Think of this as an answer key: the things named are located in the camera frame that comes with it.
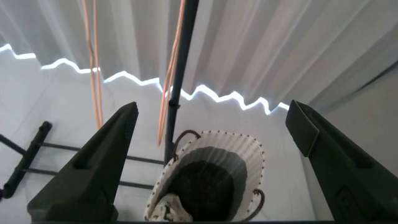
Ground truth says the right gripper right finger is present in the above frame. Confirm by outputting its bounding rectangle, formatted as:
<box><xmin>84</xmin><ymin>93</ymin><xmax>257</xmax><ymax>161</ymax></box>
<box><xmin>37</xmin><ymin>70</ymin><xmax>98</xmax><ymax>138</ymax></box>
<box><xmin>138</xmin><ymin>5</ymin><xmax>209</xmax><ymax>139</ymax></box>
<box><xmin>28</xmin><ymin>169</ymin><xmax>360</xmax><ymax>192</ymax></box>
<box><xmin>285</xmin><ymin>99</ymin><xmax>398</xmax><ymax>222</ymax></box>

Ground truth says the black clothes rack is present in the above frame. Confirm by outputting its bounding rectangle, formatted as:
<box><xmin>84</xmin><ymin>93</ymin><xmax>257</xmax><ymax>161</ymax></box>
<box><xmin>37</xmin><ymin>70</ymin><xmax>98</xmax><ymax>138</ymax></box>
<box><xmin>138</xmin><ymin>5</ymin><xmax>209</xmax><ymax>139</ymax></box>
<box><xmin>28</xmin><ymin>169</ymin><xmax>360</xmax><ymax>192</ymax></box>
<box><xmin>0</xmin><ymin>0</ymin><xmax>200</xmax><ymax>200</ymax></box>

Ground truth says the pink clothes hanger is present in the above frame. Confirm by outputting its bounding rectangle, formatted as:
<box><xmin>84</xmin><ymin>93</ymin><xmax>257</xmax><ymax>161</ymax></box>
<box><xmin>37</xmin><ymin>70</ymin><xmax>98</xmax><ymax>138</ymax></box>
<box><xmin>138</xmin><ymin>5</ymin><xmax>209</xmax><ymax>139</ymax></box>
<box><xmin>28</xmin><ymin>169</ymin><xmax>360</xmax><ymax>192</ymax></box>
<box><xmin>157</xmin><ymin>0</ymin><xmax>187</xmax><ymax>147</ymax></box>
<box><xmin>81</xmin><ymin>0</ymin><xmax>104</xmax><ymax>130</ymax></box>

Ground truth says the white curtain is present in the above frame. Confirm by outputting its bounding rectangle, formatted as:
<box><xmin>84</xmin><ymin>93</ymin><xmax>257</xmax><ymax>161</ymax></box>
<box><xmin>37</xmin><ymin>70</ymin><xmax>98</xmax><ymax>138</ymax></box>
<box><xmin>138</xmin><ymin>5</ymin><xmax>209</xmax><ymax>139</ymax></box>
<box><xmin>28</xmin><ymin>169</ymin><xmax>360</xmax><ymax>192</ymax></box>
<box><xmin>0</xmin><ymin>0</ymin><xmax>398</xmax><ymax>116</ymax></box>

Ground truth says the white laundry basket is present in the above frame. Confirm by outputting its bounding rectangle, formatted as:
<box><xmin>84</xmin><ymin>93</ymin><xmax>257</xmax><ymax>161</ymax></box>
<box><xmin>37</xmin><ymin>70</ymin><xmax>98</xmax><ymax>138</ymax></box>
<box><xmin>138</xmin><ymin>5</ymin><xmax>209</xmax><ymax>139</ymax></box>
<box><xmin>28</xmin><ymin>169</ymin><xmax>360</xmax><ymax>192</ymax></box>
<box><xmin>143</xmin><ymin>129</ymin><xmax>266</xmax><ymax>222</ymax></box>

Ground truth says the large grey board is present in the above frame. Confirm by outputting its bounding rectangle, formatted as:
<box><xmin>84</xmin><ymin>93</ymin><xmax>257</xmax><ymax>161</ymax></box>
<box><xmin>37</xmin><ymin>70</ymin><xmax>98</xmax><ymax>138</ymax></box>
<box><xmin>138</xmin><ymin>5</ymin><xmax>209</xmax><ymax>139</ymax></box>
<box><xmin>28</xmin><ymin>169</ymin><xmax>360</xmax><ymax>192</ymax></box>
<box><xmin>323</xmin><ymin>63</ymin><xmax>398</xmax><ymax>177</ymax></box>

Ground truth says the cream printed garment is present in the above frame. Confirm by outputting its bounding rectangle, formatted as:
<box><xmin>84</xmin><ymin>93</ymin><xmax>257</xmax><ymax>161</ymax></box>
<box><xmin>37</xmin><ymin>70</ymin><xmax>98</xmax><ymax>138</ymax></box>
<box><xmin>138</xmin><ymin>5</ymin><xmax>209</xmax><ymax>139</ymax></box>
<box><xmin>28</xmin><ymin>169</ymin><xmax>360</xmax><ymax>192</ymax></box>
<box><xmin>150</xmin><ymin>192</ymin><xmax>193</xmax><ymax>222</ymax></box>

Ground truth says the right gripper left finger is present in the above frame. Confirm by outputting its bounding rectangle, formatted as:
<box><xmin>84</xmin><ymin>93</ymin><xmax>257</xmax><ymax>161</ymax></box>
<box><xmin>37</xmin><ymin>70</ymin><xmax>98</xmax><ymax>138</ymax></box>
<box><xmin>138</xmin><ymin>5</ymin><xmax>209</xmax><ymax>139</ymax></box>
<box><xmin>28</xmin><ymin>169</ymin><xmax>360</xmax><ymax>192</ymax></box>
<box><xmin>27</xmin><ymin>101</ymin><xmax>139</xmax><ymax>222</ymax></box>

